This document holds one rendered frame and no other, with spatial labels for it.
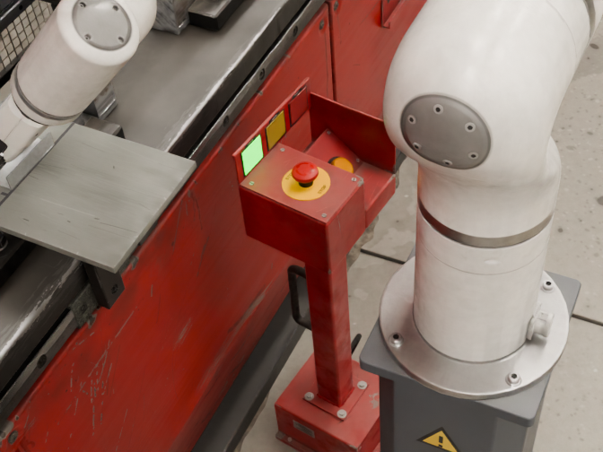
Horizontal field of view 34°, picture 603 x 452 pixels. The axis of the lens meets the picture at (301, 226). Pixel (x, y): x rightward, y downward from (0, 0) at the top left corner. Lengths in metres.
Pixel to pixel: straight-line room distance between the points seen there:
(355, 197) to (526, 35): 0.81
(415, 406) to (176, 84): 0.68
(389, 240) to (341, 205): 0.98
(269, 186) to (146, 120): 0.20
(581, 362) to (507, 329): 1.28
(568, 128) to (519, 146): 2.03
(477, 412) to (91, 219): 0.49
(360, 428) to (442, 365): 1.00
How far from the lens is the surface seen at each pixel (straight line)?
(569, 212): 2.49
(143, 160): 1.20
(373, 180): 1.55
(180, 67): 1.52
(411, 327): 0.99
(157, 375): 1.60
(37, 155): 1.23
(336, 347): 1.80
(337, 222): 1.42
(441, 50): 0.65
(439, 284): 0.89
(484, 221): 0.81
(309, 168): 1.43
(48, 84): 1.02
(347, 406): 1.97
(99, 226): 1.14
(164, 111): 1.45
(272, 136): 1.48
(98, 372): 1.43
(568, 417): 2.14
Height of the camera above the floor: 1.82
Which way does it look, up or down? 49 degrees down
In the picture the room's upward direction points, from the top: 6 degrees counter-clockwise
